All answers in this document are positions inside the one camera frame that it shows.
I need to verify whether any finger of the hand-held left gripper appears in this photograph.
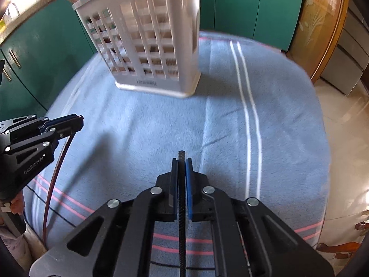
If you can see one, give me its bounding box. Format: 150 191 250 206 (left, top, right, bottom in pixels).
3 123 83 162
0 114 85 135

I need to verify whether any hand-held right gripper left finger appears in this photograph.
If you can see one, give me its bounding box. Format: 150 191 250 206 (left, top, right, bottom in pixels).
50 158 179 277

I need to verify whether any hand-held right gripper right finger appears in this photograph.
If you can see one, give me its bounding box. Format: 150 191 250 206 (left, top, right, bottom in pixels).
186 157 317 277

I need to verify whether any black chopstick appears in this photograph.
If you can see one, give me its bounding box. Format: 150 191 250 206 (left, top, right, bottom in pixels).
178 151 187 277

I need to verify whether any white plastic utensil basket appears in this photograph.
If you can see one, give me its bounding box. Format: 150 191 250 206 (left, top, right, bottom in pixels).
71 0 202 99

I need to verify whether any person's left hand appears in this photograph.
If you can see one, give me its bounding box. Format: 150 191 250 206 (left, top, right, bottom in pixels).
10 193 25 215

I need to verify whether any blue striped tablecloth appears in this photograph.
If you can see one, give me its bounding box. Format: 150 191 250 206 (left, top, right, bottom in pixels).
23 30 332 277

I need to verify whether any light patterned clothing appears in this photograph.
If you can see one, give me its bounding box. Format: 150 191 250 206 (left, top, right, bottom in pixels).
0 225 32 269

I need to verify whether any carved wooden furniture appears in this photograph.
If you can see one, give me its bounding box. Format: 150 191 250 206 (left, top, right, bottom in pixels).
315 214 369 262

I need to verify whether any row of green cabinets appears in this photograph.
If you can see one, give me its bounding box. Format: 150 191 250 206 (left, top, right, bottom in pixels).
0 0 304 122

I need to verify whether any grey drawer unit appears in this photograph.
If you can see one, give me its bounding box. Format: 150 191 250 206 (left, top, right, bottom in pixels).
320 6 369 96

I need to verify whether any wooden glass door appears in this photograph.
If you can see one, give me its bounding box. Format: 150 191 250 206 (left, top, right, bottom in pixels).
285 0 350 85

